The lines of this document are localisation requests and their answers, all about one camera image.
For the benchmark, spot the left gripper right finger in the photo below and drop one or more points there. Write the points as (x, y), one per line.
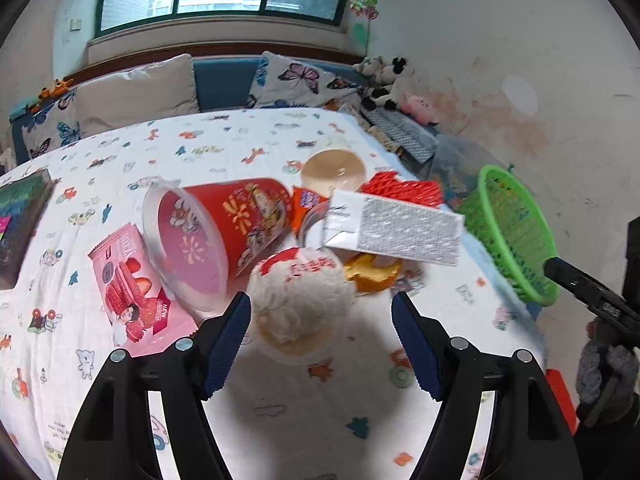
(528, 437)

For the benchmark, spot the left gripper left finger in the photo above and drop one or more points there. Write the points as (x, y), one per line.
(112, 436)

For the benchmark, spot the pink cookie box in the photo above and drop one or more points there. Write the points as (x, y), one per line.
(135, 294)

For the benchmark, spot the yellow wrapper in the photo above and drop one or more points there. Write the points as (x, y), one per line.
(372, 273)

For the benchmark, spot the clear jelly cup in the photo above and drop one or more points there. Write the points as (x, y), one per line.
(301, 304)

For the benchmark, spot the white silver carton box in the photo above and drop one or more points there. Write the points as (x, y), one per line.
(391, 228)

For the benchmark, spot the clear round lidded container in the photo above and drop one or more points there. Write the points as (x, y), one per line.
(312, 227)

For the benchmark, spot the white paper cup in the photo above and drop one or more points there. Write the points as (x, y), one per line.
(333, 165)

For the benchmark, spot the grey knit gloved hand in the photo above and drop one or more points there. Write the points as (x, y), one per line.
(607, 376)

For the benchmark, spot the green plastic basket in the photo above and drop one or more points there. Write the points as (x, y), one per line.
(505, 218)

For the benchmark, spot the cartoon print table cloth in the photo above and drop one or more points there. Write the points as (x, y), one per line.
(355, 413)

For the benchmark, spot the red plastic bucket cup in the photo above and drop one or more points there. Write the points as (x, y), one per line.
(220, 234)

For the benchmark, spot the clear plastic storage bin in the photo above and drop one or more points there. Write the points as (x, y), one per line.
(456, 166)

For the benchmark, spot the colourful puzzle box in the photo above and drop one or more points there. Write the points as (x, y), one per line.
(22, 204)

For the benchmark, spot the grey patterned cloth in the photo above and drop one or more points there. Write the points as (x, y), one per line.
(413, 138)

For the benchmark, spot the red foam fruit net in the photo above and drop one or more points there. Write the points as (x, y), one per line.
(386, 184)

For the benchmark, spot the pink plush toy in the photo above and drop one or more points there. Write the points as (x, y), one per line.
(420, 110)

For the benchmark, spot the orange snack wrapper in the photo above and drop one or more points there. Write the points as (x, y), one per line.
(303, 200)

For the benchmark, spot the left butterfly print pillow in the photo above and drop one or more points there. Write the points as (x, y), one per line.
(55, 126)

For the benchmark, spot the butterfly print pillow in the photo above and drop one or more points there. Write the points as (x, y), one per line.
(55, 126)
(283, 82)

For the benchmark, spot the black white plush cow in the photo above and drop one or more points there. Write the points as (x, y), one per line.
(386, 80)

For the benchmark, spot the orange toy on sofa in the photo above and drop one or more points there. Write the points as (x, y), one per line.
(47, 96)

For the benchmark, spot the beige cushion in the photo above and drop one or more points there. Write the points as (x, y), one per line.
(144, 93)

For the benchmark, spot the blue sofa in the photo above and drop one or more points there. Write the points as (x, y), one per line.
(221, 83)

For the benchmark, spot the colourful pinwheel decoration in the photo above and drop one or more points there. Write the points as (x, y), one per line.
(366, 11)

